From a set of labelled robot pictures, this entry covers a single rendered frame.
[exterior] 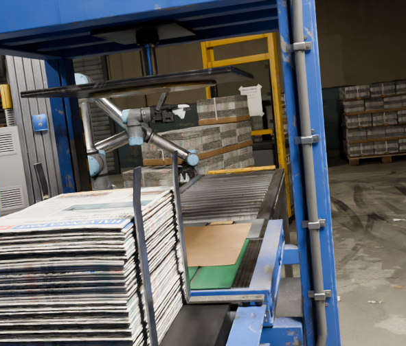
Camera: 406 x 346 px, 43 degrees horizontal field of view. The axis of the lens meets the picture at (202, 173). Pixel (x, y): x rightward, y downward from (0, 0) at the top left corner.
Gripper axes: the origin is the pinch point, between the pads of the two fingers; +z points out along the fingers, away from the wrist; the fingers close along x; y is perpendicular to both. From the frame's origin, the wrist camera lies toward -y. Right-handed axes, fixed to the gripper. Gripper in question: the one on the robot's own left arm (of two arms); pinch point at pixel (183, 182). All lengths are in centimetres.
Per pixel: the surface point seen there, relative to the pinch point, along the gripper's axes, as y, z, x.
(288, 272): -62, 2, 61
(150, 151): 18, -50, -35
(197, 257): 4, 175, 46
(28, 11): 73, 199, 17
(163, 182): -1.6, -16.1, -18.0
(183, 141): 23.0, -42.0, -7.0
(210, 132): 26, -80, 6
